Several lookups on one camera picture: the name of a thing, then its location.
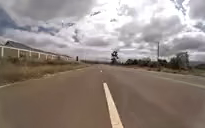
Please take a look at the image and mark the tall dark tree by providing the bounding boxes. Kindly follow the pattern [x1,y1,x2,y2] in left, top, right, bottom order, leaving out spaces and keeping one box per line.
[110,50,120,65]

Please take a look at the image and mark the white dashed centre line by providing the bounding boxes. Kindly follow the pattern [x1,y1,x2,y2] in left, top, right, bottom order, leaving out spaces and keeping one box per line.
[98,65,125,128]

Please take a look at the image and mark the reddish brown asphalt road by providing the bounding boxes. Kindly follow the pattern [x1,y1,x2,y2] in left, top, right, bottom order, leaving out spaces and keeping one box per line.
[0,63,205,128]

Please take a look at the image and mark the pole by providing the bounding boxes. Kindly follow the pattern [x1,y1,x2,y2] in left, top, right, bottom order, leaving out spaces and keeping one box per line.
[156,41,161,63]

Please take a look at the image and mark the row of dark bushes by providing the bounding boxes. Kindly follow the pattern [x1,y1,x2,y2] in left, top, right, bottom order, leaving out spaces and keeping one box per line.
[121,51,193,71]

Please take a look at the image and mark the dry grass verge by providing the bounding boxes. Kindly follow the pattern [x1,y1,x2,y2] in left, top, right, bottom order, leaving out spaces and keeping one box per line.
[122,63,205,79]
[0,55,91,89]

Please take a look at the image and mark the building with grey roof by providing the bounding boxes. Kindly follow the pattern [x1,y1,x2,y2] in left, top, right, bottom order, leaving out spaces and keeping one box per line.
[4,40,63,57]

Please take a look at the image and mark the white right edge line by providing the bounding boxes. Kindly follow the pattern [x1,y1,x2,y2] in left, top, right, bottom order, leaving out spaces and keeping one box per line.
[156,74,205,91]

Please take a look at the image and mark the wall with pale posts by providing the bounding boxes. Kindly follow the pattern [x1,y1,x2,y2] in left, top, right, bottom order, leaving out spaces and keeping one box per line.
[0,43,73,62]

